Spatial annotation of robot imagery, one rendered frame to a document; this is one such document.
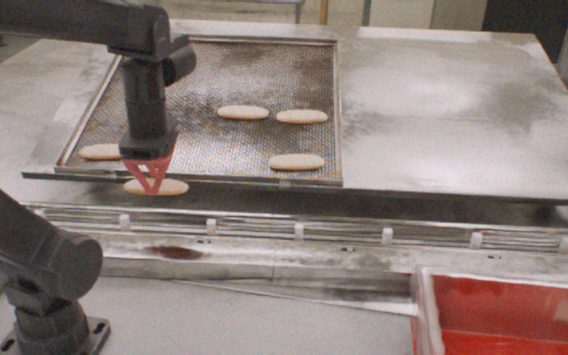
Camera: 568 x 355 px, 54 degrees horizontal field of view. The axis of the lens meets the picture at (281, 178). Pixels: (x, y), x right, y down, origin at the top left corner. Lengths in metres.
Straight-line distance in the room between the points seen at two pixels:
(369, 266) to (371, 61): 0.61
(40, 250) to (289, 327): 0.34
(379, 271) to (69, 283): 0.42
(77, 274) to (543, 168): 0.80
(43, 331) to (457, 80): 0.95
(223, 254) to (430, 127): 0.50
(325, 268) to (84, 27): 0.45
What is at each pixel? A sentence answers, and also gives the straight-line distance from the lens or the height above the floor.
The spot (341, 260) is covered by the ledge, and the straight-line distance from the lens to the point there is 0.85.
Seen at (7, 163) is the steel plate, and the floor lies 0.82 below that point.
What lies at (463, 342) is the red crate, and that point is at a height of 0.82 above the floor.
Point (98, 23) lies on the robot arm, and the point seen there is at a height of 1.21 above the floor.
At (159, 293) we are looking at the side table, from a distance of 0.86.
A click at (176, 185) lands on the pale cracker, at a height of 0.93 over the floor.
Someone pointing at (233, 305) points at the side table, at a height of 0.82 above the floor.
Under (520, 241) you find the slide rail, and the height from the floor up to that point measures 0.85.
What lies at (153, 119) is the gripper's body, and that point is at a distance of 0.81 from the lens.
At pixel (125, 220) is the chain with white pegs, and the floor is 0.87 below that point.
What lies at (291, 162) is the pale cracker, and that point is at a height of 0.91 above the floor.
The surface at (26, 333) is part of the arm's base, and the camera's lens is 0.78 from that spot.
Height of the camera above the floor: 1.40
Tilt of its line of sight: 32 degrees down
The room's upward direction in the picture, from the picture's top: 2 degrees clockwise
